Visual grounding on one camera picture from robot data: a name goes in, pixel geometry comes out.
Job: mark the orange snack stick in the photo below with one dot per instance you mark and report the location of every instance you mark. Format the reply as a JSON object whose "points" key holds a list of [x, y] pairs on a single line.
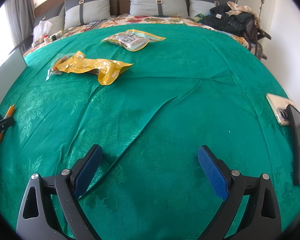
{"points": [[9, 111]]}

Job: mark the green patterned bedspread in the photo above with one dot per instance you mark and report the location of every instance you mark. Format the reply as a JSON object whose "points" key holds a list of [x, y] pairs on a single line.
{"points": [[152, 110]]}

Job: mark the yellow snack packet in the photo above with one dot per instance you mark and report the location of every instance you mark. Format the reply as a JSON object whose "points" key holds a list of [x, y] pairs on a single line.
{"points": [[90, 65]]}

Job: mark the floral bed sheet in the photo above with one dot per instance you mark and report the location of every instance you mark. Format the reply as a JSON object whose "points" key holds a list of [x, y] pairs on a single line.
{"points": [[155, 20]]}

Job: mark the beige phone in clear case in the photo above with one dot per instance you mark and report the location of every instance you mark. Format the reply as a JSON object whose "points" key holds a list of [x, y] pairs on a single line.
{"points": [[276, 103]]}

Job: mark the black chair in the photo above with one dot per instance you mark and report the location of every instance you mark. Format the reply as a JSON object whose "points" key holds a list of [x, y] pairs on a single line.
{"points": [[263, 35]]}

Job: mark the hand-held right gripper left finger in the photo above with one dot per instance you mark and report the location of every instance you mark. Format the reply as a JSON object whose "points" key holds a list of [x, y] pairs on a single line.
{"points": [[86, 172]]}

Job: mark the brown bag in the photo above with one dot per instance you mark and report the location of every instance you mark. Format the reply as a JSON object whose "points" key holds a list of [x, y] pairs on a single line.
{"points": [[250, 30]]}

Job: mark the small white bottle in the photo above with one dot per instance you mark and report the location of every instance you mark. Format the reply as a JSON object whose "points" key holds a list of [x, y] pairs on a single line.
{"points": [[46, 40]]}

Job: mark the beige patterned cloth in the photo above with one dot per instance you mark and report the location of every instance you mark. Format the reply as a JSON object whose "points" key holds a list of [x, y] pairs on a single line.
{"points": [[238, 7]]}

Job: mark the grey pillow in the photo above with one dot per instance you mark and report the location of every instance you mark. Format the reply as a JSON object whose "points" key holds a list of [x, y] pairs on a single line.
{"points": [[200, 5], [53, 21], [92, 12], [147, 6]]}

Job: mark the clear packet of orange snacks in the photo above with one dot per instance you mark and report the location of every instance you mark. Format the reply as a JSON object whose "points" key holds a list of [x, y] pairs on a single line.
{"points": [[53, 72]]}

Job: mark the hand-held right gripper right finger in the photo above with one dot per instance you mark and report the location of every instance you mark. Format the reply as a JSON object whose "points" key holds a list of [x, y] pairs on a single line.
{"points": [[213, 175]]}

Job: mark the clear yellow-edged snack packet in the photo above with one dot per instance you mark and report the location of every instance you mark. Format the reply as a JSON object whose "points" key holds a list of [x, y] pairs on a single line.
{"points": [[130, 40]]}

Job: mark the black jacket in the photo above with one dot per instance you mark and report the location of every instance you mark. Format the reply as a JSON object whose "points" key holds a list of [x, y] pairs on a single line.
{"points": [[220, 18]]}

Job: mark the grey curtain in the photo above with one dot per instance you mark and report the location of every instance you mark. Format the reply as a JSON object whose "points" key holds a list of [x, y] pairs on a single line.
{"points": [[21, 7]]}

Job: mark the white plastic bag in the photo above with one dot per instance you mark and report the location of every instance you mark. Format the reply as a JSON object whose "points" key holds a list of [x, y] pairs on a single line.
{"points": [[41, 30]]}

